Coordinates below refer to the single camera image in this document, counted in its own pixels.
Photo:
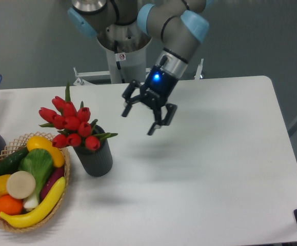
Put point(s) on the green bok choy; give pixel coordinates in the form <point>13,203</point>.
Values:
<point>39,163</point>

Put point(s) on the yellow banana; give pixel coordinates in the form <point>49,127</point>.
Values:
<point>41,211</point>

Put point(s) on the beige round disc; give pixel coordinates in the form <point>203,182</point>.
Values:
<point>20,184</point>

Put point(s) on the red tulip bouquet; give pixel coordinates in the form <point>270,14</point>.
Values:
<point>73,125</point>

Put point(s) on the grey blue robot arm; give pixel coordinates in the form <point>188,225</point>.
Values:
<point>148,47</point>

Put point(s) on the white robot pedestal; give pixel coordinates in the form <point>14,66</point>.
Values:
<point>125,46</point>

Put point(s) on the woven wicker basket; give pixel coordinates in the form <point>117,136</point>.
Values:
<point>64,154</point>

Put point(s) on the yellow squash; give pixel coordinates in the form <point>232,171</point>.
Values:
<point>40,142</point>

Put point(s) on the orange fruit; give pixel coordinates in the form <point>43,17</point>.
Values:
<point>11,205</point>

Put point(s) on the green cucumber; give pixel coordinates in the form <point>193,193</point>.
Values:
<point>10,164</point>

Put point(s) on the purple eggplant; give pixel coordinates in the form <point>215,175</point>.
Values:
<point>57,173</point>

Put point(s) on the dark grey ribbed vase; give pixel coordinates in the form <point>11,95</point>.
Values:
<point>94,152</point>

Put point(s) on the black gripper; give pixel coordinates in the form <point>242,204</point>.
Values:
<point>154,93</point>

